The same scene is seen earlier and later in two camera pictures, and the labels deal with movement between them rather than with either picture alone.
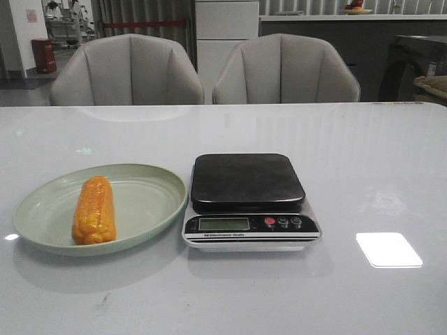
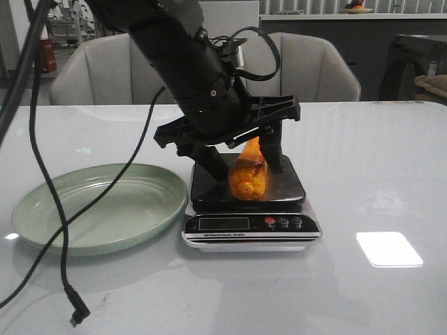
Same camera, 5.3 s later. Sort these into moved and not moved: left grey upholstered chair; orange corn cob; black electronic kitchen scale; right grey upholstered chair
Moved: orange corn cob
Not moved: black electronic kitchen scale; right grey upholstered chair; left grey upholstered chair
